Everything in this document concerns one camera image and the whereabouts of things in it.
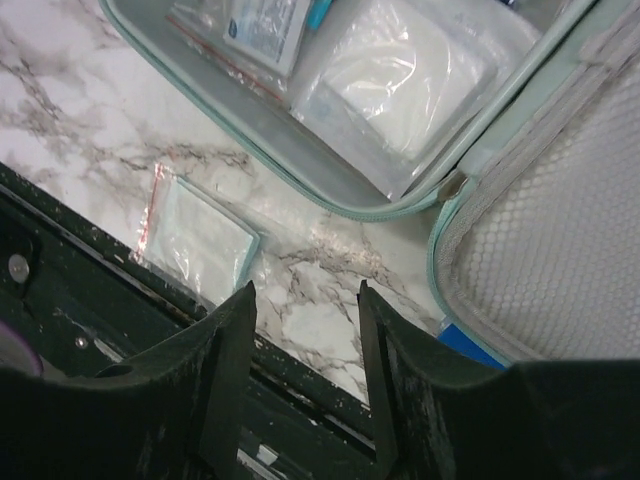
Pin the clear bag of masks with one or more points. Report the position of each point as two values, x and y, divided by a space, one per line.
193 240

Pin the alcohol wipes bag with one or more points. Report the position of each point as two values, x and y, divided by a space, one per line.
255 42

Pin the cotton swab packet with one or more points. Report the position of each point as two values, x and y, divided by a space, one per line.
317 12

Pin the green medicine kit case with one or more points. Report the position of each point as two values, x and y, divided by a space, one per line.
535 253

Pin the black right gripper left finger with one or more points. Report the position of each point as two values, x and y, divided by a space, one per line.
170 412

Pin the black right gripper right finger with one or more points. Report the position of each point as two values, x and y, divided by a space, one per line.
440 415

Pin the blue white toy brick stack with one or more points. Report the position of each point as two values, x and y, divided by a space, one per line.
457 340

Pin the clear gauze pouch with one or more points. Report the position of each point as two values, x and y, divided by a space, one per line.
405 77

